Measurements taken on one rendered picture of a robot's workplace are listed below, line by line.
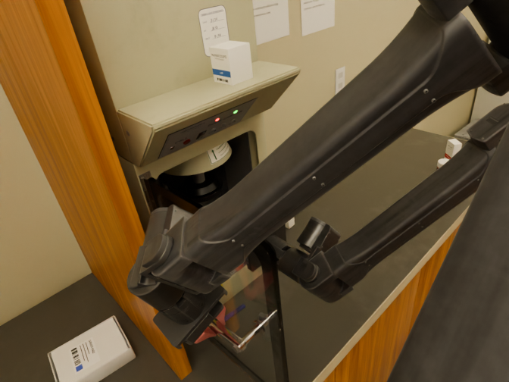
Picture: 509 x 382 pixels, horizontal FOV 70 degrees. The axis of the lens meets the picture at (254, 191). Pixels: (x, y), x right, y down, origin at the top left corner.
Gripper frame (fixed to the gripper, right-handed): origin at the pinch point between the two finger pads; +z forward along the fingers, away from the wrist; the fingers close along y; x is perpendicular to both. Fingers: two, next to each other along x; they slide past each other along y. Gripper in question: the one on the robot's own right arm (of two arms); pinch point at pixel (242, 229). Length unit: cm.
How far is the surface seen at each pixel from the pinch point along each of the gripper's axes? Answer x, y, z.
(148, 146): -29.6, 17.3, -3.8
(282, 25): -28, -67, 48
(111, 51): -42.4, 15.4, 4.2
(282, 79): -32.6, -9.6, -6.7
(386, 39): -7, -142, 50
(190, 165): -16.3, 4.9, 7.9
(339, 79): 2, -102, 48
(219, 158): -15.8, -1.4, 6.1
